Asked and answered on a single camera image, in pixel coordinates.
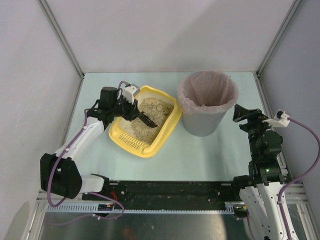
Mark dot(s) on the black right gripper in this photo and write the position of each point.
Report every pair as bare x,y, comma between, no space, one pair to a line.
250,120

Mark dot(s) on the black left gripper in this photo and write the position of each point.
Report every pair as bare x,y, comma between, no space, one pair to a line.
133,113

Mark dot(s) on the black slotted litter scoop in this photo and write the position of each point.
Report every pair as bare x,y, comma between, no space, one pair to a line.
146,120

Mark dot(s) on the grey trash bin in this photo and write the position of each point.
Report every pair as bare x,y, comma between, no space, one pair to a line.
201,125

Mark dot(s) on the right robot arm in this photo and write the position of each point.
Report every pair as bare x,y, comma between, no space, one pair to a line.
262,189

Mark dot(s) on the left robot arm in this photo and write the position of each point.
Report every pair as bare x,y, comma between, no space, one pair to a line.
59,173

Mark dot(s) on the beige cat litter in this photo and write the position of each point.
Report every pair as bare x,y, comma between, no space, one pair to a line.
158,111

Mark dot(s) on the yellow litter box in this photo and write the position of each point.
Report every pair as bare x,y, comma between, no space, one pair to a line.
121,133

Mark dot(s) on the pink plastic bin liner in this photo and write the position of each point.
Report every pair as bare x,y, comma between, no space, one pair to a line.
207,92

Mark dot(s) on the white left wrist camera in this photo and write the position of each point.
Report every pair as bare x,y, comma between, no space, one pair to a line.
129,91

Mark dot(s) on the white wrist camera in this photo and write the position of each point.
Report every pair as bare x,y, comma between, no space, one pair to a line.
129,91
280,120

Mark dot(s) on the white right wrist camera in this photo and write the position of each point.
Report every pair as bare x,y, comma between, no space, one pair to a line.
280,120

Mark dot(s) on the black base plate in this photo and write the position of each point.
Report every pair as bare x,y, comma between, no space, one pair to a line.
171,193

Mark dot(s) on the grey slotted cable duct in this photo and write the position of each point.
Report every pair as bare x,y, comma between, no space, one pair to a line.
95,207

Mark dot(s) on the right aluminium frame post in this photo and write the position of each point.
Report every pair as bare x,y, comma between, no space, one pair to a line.
284,27

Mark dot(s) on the aluminium frame post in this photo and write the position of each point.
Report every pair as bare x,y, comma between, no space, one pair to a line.
48,13
284,27

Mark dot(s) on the left aluminium frame post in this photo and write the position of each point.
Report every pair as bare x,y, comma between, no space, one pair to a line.
48,13

